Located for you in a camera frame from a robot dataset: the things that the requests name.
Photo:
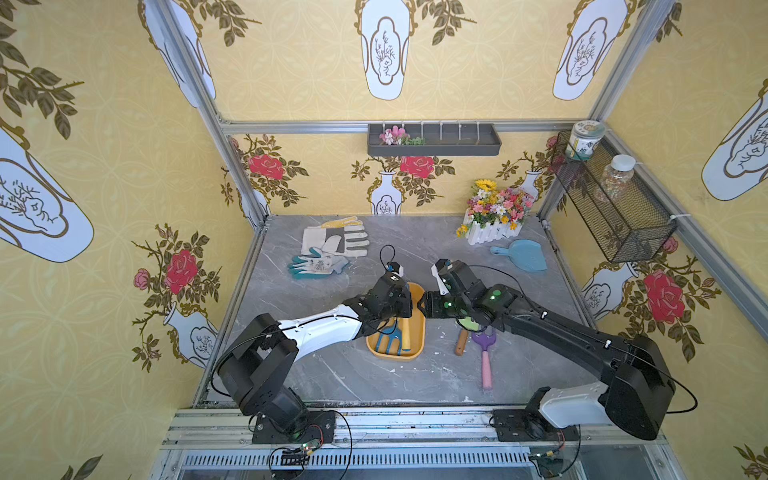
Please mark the blue plastic dustpan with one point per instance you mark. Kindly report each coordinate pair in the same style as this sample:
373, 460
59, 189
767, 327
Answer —
526, 255

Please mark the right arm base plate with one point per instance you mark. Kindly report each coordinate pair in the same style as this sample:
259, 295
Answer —
519, 425

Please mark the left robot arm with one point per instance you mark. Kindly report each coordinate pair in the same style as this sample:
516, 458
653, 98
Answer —
253, 369

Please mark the teal grey garden glove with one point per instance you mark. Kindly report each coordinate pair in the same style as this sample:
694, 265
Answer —
317, 264

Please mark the clear jar white lid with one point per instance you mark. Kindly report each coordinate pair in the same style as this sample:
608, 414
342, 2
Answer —
615, 178

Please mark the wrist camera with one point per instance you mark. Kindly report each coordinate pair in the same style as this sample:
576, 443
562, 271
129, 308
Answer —
395, 268
439, 272

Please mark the right circuit board with wires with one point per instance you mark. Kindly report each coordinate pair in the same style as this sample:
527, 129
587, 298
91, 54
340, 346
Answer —
547, 464

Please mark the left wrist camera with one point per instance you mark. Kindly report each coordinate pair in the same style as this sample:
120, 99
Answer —
395, 268

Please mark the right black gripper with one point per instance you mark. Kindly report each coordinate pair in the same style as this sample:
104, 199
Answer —
432, 302

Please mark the yellow plastic storage tray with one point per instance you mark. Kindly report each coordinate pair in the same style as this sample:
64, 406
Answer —
418, 330

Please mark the white green striped glove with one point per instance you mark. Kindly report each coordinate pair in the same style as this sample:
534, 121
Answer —
349, 240

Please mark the pink flowers on shelf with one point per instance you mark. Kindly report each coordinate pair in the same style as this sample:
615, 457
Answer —
398, 136

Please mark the jar with patterned lid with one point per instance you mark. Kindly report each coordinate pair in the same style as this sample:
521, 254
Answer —
584, 138

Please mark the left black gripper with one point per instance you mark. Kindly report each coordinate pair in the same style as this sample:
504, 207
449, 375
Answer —
403, 297

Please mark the purple rake pink handle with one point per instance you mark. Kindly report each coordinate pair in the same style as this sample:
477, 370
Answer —
485, 340

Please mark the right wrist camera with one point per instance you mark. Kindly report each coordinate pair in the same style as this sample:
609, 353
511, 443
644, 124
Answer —
439, 272

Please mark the grey wall shelf tray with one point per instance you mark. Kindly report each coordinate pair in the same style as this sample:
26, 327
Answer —
442, 139

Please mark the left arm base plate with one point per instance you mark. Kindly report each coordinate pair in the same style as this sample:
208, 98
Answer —
314, 425

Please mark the teal rake yellow handle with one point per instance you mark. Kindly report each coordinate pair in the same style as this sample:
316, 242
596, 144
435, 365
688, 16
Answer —
389, 341

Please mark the circuit board with wires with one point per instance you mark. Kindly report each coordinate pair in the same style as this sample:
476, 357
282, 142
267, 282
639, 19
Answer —
293, 456
547, 464

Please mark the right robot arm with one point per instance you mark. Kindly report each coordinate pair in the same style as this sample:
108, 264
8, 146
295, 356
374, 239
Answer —
633, 388

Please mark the flower pot white fence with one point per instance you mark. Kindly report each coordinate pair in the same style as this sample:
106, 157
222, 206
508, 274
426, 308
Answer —
494, 213

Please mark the left circuit board with wires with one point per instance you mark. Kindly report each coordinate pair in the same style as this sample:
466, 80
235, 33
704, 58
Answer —
293, 456

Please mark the green rake brown handle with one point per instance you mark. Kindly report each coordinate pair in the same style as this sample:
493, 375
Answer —
467, 326

